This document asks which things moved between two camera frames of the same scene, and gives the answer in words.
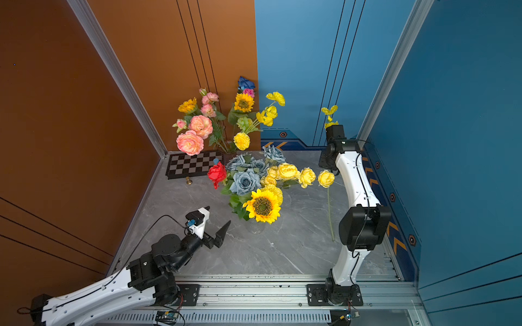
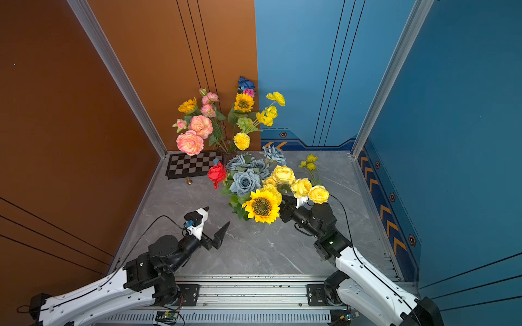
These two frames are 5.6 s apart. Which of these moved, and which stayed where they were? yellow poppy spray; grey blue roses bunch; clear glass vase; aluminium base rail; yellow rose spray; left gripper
Moved: yellow poppy spray; yellow rose spray
Stayed: left gripper; aluminium base rail; grey blue roses bunch; clear glass vase
